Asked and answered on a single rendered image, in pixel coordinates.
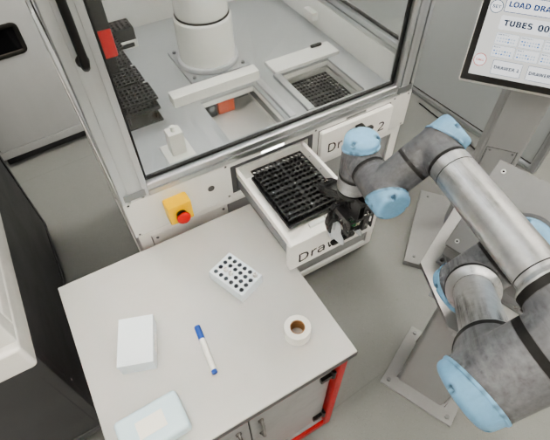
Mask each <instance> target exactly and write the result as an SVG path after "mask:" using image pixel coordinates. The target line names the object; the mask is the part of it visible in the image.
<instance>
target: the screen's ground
mask: <svg viewBox="0 0 550 440"><path fill-rule="evenodd" d="M547 1H550V0H547ZM539 21H544V22H550V19H549V18H543V17H533V16H528V15H521V14H516V13H510V12H504V10H503V12H502V14H497V13H490V12H488V11H487V13H486V16H485V21H484V24H483V27H482V30H481V32H480V36H479V39H478V43H477V46H476V50H475V52H482V53H488V54H489V55H490V52H491V49H492V44H493V41H494V38H495V36H496V33H497V31H500V32H505V33H511V34H516V35H521V36H527V37H532V38H543V39H548V40H550V38H549V37H543V36H538V35H535V32H536V30H537V27H538V24H539ZM494 59H498V60H504V61H508V62H513V63H518V64H523V65H524V66H523V69H522V71H521V74H520V76H519V79H514V78H509V77H504V76H499V75H495V74H490V73H489V72H490V70H491V67H492V62H493V60H494ZM529 65H532V66H537V67H542V68H547V69H550V67H548V66H543V65H534V64H529V63H524V62H519V61H514V60H510V59H504V58H495V57H490V56H488V59H487V61H486V64H485V67H482V66H477V65H472V64H471V66H470V69H469V71H468V73H473V74H477V75H482V76H487V77H492V78H496V79H505V80H510V81H514V82H519V83H524V84H528V85H533V86H542V87H546V88H550V85H546V84H541V83H537V82H532V81H527V80H524V78H525V76H526V71H527V68H528V66H529Z"/></svg>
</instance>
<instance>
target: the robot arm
mask: <svg viewBox="0 0 550 440"><path fill-rule="evenodd" d="M380 143H381V138H380V135H379V134H378V133H377V132H376V131H375V130H373V129H371V128H369V127H355V128H352V129H350V130H349V131H347V133H346V134H345V137H344V141H343V145H342V146H341V157H340V168H339V173H338V179H334V178H331V177H330V178H327V179H324V180H323V181H321V182H319V183H317V184H318V188H319V191H320V193H322V194H324V195H327V196H330V197H333V198H336V201H335V202H333V204H332V205H331V207H330V210H329V212H327V217H326V219H325V226H326V229H327V233H328V235H329V237H330V238H331V239H332V240H333V239H335V240H336V241H337V242H338V243H339V244H341V245H343V244H344V239H343V237H342V235H341V225H342V227H343V228H342V229H343V231H342V232H343V233H344V234H345V235H346V237H347V238H349V234H350V232H351V231H354V232H355V233H356V234H358V235H359V236H361V234H362V233H361V231H362V230H364V229H366V228H367V227H368V225H369V226H370V227H371V225H372V222H373V218H374V215H376V216H377V217H379V218H380V219H390V218H393V217H397V216H399V215H400V214H402V213H403V212H404V211H405V210H406V208H407V207H409V204H410V197H409V191H410V190H412V189H413V188H414V187H415V186H416V185H418V184H419V183H420V182H422V181H423V180H424V179H426V178H427V177H428V176H430V177H431V178H432V179H433V180H434V182H435V183H436V184H437V186H438V187H439V188H440V190H442V192H443V193H444V195H445V196H446V197H447V199H448V200H449V201H450V203H451V204H452V206H453V207H454V208H455V210H456V211H457V212H458V214H459V215H460V216H461V217H462V218H463V220H464V221H465V222H466V224H467V225H468V226H469V228H470V229H471V231H472V232H473V233H474V235H475V236H476V237H477V239H478V240H479V242H478V243H476V244H474V245H473V246H472V247H471V248H469V249H468V250H466V251H464V252H463V253H461V254H460V255H458V256H457V257H455V258H453V259H452V260H451V261H450V262H448V263H445V264H443V265H441V266H440V268H439V269H438V270H436V271H435V272H434V274H433V284H434V287H435V288H436V291H437V294H438V295H439V297H440V299H441V300H442V301H443V303H444V304H445V305H446V306H447V307H448V308H449V309H450V310H451V311H452V312H454V313H455V314H456V316H457V327H458V332H457V334H456V335H455V338H454V340H453V342H452V348H451V351H452V354H450V355H445V356H444V357H443V359H442V360H440V361H439V362H438V363H437V372H438V374H439V376H440V378H441V380H442V382H443V385H444V386H445V387H446V389H447V390H448V392H449V393H450V395H451V397H452V398H453V400H454V401H455V403H456V404H457V406H458V407H459V408H460V409H461V410H462V411H463V412H464V414H465V415H466V416H467V417H468V419H469V420H470V421H471V422H472V423H473V424H474V425H475V426H476V427H478V428H479V429H480V430H482V431H484V432H489V433H492V432H494V431H497V430H501V429H503V428H505V427H507V428H510V427H512V424H513V423H516V422H518V421H520V420H522V419H524V418H526V417H528V416H531V415H533V414H535V413H537V412H539V411H541V410H543V409H546V408H548V407H550V222H549V221H547V220H546V219H545V218H544V217H541V216H538V215H535V214H532V213H521V212H520V210H519V209H518V208H517V207H516V206H515V205H514V204H513V202H512V201H511V200H510V199H509V198H508V197H507V196H506V194H505V193H504V192H503V191H502V190H501V189H500V187H499V186H498V185H497V184H496V183H495V182H494V181H493V180H492V179H491V178H490V177H489V176H488V175H487V174H486V172H485V171H484V170H483V169H482V168H481V167H480V166H479V164H478V163H477V162H476V161H475V160H474V159H473V157H472V156H471V155H470V154H469V153H468V152H467V151H466V148H467V147H468V146H469V145H470V144H471V138H470V136H469V135H468V134H467V133H466V132H465V131H464V130H463V129H462V128H461V126H460V125H459V124H458V123H457V122H456V121H455V120H454V118H453V117H451V116H450V115H448V114H444V115H442V116H441V117H439V118H438V119H437V120H435V121H434V122H432V123H431V124H430V125H428V126H426V127H425V129H424V130H423V131H422V132H420V133H419V134H418V135H417V136H415V137H414V138H413V139H412V140H410V141H409V142H408V143H407V144H405V145H404V146H403V147H402V148H400V149H399V150H398V151H396V152H395V153H394V154H393V155H391V156H390V157H389V158H388V159H387V160H386V161H385V160H384V159H383V158H382V156H381V155H380V153H379V150H380V148H381V145H380ZM368 213H369V214H368ZM370 216H371V221H370V222H369V218H370ZM510 285H513V286H514V287H515V289H516V293H515V300H516V302H517V303H518V305H519V306H520V308H521V309H522V311H523V313H522V314H521V315H519V316H517V317H515V318H513V319H512V320H508V319H507V316H506V314H505V310H504V307H503V306H502V304H501V299H502V296H503V290H505V289H506V288H507V287H509V286H510Z"/></svg>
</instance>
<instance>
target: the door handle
mask: <svg viewBox="0 0 550 440"><path fill-rule="evenodd" d="M55 1H56V4H57V6H58V9H59V12H60V14H61V17H62V18H63V21H64V23H65V27H66V29H67V32H68V34H69V37H70V39H71V41H72V45H73V47H74V50H75V51H76V54H77V57H76V59H75V62H76V64H77V66H78V67H81V69H82V70H83V71H84V72H89V71H90V69H91V66H90V60H89V58H88V57H87V55H86V51H85V48H84V46H83V44H82V41H81V39H80V36H79V33H78V30H77V27H76V25H75V23H74V20H73V18H72V13H71V12H70V9H69V6H68V4H67V1H66V0H55Z"/></svg>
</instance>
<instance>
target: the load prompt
mask: <svg viewBox="0 0 550 440"><path fill-rule="evenodd" d="M504 12H510V13H516V14H521V15H528V16H533V17H543V18H549V19H550V1H547V0H506V4H505V8H504Z"/></svg>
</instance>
